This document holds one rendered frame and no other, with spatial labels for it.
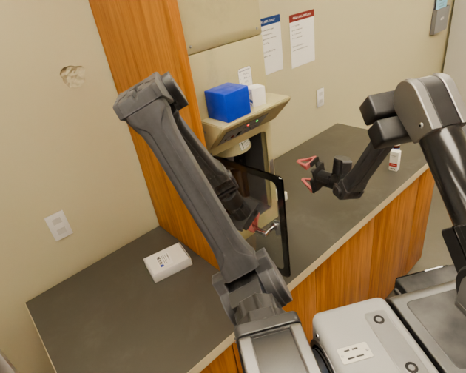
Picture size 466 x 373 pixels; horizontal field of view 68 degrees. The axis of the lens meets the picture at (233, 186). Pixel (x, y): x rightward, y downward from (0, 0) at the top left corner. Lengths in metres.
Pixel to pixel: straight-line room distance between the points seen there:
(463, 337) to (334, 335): 0.13
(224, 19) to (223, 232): 0.79
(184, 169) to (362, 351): 0.33
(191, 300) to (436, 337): 0.96
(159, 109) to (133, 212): 1.13
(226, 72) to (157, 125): 0.68
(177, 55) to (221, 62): 0.23
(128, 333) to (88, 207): 0.54
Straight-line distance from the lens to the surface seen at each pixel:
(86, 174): 1.49
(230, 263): 0.56
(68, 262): 1.62
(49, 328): 1.46
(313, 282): 1.50
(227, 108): 1.07
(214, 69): 1.16
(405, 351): 0.44
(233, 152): 1.31
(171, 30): 0.98
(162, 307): 1.31
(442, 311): 0.49
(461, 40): 3.96
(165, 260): 1.43
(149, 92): 0.54
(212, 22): 1.15
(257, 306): 0.52
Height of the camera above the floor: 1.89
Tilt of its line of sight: 31 degrees down
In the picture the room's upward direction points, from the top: 9 degrees counter-clockwise
